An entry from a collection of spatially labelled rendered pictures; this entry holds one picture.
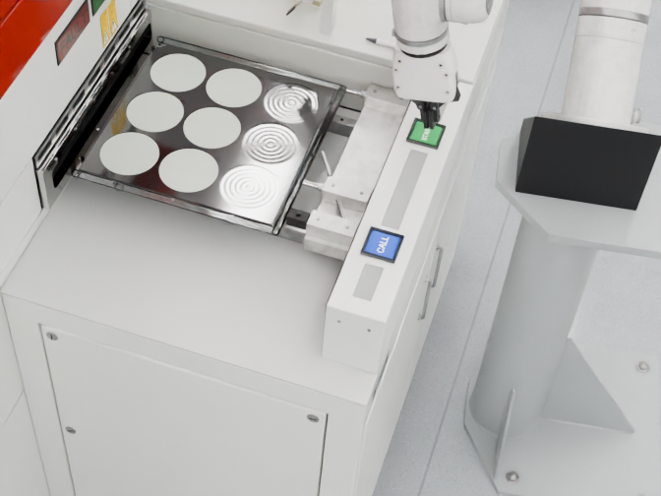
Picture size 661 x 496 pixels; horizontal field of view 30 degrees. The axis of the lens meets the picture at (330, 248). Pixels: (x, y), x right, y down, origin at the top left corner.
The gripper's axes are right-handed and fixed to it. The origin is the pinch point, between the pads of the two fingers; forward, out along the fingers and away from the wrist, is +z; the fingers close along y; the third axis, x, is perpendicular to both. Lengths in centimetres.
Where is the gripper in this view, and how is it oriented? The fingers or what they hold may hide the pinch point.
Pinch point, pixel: (430, 114)
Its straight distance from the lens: 206.7
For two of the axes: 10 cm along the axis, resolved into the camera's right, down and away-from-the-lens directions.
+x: 3.1, -7.3, 6.1
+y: 9.4, 1.4, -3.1
